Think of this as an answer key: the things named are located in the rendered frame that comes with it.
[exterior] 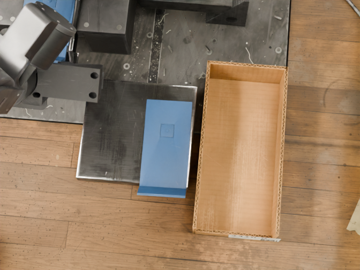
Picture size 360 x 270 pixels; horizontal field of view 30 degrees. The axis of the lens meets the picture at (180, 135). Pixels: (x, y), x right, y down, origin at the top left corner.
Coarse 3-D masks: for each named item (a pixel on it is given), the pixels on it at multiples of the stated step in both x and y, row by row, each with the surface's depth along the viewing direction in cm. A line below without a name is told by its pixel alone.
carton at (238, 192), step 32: (224, 64) 100; (256, 64) 100; (224, 96) 105; (256, 96) 105; (224, 128) 104; (256, 128) 104; (224, 160) 103; (256, 160) 102; (224, 192) 101; (256, 192) 101; (224, 224) 100; (256, 224) 100
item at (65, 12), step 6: (30, 0) 100; (36, 0) 101; (42, 0) 101; (60, 0) 101; (66, 0) 101; (72, 0) 101; (60, 6) 100; (66, 6) 100; (60, 12) 100; (66, 12) 100; (66, 18) 100; (66, 48) 99; (60, 54) 99; (60, 60) 96
